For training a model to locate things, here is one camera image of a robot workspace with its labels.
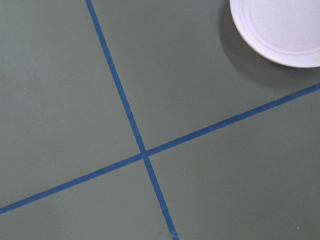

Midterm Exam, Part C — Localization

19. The pink plate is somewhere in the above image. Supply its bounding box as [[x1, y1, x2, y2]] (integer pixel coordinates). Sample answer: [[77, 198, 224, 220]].
[[229, 0, 320, 68]]

